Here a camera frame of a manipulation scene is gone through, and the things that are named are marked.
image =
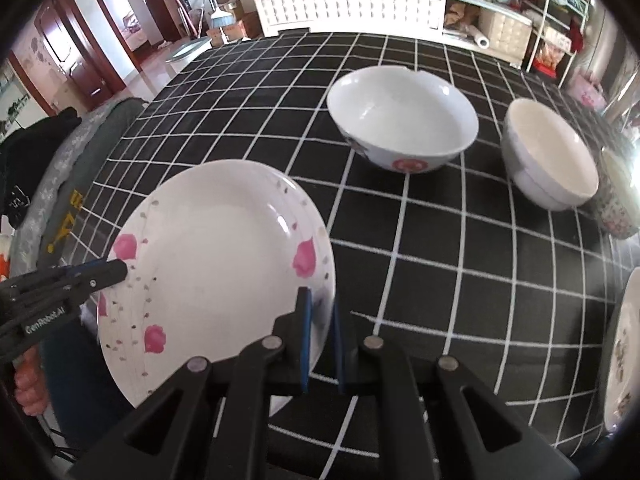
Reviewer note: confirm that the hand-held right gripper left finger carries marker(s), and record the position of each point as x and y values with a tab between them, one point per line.
305	342

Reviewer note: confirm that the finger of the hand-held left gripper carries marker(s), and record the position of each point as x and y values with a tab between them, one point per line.
107	275
82	268

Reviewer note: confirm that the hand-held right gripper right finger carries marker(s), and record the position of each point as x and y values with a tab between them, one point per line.
341	352

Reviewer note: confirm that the white pink flower plate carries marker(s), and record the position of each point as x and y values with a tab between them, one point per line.
215	270

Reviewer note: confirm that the pink flower patterned bowl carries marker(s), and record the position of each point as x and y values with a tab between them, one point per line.
617	210

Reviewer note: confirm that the person's left hand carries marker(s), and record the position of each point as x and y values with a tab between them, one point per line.
30	385

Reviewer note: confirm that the person's blue trouser leg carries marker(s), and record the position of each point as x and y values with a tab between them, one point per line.
75	385

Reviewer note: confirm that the grey cloth chair cover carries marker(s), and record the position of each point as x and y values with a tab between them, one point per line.
85	160

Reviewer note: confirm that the black printed cloth bag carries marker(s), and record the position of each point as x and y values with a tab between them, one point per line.
30	160

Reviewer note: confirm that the black white checked tablecloth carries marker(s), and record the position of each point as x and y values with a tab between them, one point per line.
425	260

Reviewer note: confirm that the brown wooden door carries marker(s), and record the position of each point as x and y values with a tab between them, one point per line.
75	45

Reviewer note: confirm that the light blue low table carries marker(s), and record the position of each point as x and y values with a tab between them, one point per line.
187	50

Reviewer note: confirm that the large white red print bowl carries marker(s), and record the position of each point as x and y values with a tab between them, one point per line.
400	110

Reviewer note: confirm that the plain white bowl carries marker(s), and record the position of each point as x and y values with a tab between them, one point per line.
547	200
550	145

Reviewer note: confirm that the cardboard boxes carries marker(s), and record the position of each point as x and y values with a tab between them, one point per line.
235	27

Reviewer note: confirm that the white patterned plate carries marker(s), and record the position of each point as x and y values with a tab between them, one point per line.
625	360

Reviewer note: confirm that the white long cabinet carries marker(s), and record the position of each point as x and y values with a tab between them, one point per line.
350	10

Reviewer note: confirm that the pink bag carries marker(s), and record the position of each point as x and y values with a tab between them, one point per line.
590	91

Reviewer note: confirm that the white tufted drawer unit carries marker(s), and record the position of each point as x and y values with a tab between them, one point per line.
505	30

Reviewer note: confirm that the white shelf rack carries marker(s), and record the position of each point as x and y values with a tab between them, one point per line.
545	35

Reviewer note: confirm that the brown door frame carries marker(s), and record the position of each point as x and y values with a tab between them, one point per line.
102	15

